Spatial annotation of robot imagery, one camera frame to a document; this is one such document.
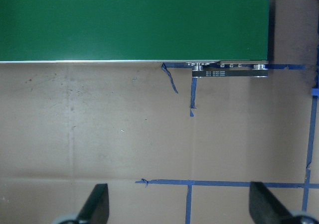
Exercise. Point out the green conveyor belt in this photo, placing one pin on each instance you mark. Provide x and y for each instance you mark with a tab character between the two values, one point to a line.
133	30

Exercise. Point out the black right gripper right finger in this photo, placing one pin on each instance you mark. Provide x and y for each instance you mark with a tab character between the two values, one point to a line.
265	208

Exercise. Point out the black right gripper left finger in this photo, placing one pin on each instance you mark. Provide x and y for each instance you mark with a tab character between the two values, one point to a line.
96	208

